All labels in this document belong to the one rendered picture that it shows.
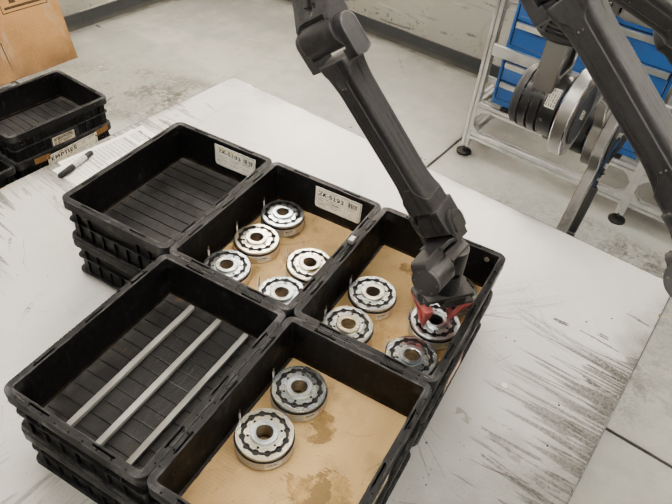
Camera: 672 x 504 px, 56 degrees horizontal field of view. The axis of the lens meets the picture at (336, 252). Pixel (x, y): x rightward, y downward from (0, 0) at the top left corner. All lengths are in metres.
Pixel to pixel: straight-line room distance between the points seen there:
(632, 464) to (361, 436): 1.37
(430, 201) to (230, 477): 0.57
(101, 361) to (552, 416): 0.92
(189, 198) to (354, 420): 0.73
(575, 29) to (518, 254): 0.98
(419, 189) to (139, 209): 0.76
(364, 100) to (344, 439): 0.58
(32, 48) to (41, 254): 2.47
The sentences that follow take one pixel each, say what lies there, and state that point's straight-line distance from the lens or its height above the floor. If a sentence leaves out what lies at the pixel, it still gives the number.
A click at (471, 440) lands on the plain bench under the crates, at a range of 1.37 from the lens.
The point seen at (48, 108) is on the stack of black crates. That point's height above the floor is 0.49.
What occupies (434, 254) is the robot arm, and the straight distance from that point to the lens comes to 1.13.
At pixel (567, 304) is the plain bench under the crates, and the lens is 1.71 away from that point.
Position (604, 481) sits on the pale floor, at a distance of 2.31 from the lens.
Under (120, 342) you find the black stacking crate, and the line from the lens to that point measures 1.32.
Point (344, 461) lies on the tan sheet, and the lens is 1.15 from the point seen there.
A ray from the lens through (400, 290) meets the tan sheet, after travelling 1.41.
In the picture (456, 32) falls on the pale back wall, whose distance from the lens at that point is 4.28.
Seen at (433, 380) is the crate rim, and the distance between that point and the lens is 1.14.
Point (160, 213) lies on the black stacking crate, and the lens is 1.59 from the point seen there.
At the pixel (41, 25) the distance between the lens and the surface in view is 4.12.
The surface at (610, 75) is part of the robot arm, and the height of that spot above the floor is 1.48.
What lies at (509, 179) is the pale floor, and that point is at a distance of 3.35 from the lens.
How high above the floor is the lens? 1.83
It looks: 43 degrees down
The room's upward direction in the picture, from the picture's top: 6 degrees clockwise
